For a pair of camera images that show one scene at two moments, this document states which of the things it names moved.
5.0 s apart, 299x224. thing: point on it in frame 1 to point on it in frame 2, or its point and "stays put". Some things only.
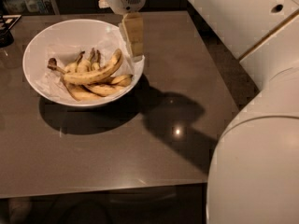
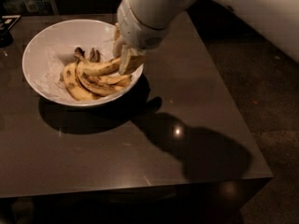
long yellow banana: [92, 75] to [94, 68]
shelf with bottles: [27, 0] stays put
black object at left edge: [7, 22] stays put
